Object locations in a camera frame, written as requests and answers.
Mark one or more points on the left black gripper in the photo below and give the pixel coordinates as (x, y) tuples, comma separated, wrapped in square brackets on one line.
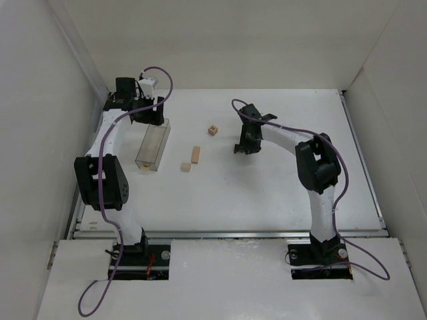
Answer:
[(148, 113)]

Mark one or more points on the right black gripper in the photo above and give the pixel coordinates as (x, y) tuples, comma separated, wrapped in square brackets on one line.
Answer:
[(249, 137)]

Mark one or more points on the long light wood block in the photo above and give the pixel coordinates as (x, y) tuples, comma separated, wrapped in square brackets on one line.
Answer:
[(195, 154)]

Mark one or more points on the clear plastic box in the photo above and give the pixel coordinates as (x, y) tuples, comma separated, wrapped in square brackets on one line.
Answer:
[(153, 145)]

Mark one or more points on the light wood cube block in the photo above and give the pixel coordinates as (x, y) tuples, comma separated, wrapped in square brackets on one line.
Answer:
[(186, 167)]

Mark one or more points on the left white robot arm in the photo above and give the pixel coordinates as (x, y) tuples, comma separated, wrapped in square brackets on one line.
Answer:
[(101, 180)]

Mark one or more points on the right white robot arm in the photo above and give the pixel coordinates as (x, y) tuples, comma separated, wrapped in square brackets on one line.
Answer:
[(318, 169)]

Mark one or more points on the lettered wood cube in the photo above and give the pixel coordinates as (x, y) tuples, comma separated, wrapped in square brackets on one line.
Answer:
[(212, 130)]

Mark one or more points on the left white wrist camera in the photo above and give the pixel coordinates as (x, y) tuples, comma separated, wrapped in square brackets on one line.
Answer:
[(148, 86)]

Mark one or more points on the aluminium left rail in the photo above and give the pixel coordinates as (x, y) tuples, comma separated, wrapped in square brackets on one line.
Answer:
[(85, 168)]

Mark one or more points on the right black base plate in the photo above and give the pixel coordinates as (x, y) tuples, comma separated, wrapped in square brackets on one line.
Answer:
[(308, 264)]

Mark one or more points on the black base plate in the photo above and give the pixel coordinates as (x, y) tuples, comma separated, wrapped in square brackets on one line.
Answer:
[(144, 264), (308, 264)]

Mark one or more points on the aluminium front rail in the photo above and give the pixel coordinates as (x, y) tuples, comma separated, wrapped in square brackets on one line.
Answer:
[(226, 235)]

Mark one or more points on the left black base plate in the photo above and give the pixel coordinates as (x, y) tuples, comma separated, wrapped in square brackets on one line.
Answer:
[(144, 264)]

